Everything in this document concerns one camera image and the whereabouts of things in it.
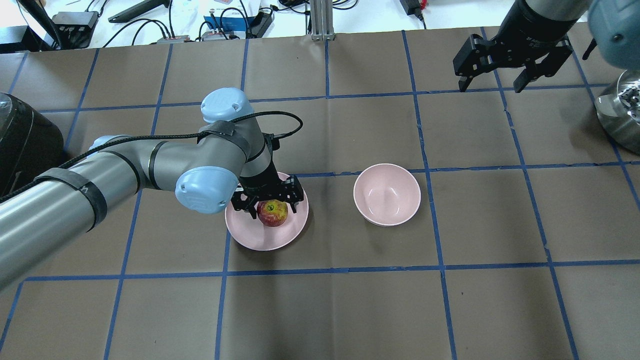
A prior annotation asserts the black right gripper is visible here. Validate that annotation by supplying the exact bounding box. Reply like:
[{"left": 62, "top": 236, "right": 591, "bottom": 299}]
[{"left": 453, "top": 25, "right": 573, "bottom": 93}]

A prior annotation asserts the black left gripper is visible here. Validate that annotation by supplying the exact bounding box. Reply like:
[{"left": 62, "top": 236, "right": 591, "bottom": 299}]
[{"left": 231, "top": 170, "right": 305, "bottom": 220}]

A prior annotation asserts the red yellow apple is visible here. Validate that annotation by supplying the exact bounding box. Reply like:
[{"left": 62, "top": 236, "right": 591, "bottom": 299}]
[{"left": 257, "top": 199, "right": 289, "bottom": 227}]

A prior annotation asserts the pink bowl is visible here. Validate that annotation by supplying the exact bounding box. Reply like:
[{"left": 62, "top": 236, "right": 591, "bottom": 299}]
[{"left": 352, "top": 163, "right": 422, "bottom": 227}]

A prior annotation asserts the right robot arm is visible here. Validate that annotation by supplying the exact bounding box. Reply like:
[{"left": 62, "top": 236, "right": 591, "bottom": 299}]
[{"left": 452, "top": 0, "right": 640, "bottom": 92}]

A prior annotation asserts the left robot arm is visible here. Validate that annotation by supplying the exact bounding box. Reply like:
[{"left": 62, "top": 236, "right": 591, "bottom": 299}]
[{"left": 0, "top": 88, "right": 306, "bottom": 290}]

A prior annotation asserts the pink plate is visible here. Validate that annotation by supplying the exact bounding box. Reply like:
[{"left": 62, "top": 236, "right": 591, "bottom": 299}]
[{"left": 224, "top": 191, "right": 310, "bottom": 251}]

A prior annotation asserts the steel steamer pot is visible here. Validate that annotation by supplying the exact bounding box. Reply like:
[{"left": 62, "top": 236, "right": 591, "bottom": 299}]
[{"left": 594, "top": 70, "right": 640, "bottom": 155}]

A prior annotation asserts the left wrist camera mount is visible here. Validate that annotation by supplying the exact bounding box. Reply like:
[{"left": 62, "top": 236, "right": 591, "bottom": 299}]
[{"left": 262, "top": 133, "right": 281, "bottom": 159}]

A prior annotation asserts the aluminium frame post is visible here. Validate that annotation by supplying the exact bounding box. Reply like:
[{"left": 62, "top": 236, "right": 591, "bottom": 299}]
[{"left": 308, "top": 0, "right": 336, "bottom": 42}]

